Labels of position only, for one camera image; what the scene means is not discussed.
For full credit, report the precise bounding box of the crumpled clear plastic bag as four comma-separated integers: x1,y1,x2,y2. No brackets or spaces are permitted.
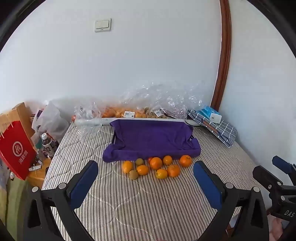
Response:
73,101,109,140
120,81,207,121

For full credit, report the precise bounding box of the striped mattress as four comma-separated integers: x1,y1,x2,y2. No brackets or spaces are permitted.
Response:
40,120,273,241

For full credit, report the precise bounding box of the bagged oranges pile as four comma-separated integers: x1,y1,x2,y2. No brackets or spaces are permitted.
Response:
102,105,151,119

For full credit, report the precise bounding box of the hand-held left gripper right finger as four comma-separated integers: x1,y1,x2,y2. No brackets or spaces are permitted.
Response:
193,161,270,241

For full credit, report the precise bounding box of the long white box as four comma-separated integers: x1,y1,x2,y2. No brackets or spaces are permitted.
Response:
76,117,197,127

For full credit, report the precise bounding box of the wooden stool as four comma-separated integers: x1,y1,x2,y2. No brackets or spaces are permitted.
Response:
26,156,53,190

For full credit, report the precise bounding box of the white plastic bag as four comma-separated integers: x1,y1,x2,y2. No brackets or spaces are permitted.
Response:
31,101,70,144

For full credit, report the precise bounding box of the brown wooden door frame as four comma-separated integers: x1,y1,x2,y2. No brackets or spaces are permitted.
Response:
211,0,232,109

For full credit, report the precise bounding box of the brown paper bag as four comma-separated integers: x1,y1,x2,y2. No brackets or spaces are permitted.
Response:
0,102,36,145

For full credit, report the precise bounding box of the white light switch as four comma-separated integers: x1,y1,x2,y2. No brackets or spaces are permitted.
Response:
94,18,112,32

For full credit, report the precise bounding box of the navy checked cloth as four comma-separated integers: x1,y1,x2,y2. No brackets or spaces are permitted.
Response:
187,109,238,148

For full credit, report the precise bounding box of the brown wooden stick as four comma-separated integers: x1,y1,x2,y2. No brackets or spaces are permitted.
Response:
203,119,220,135

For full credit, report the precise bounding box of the red paper bag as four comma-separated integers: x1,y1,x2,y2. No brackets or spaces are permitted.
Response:
0,120,37,181

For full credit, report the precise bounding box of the blue tissue pack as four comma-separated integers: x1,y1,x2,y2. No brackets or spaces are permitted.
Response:
199,106,221,119

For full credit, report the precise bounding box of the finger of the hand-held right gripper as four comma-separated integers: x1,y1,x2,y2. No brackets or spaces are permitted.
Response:
253,166,284,192
272,156,296,174

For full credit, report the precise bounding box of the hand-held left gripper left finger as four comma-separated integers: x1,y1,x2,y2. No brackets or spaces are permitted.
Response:
23,160,99,241

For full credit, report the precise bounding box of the purple towel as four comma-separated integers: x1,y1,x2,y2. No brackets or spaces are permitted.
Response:
102,119,201,163

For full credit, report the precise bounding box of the white-capped drink bottle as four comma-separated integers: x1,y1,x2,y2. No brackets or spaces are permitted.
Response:
41,133,56,159

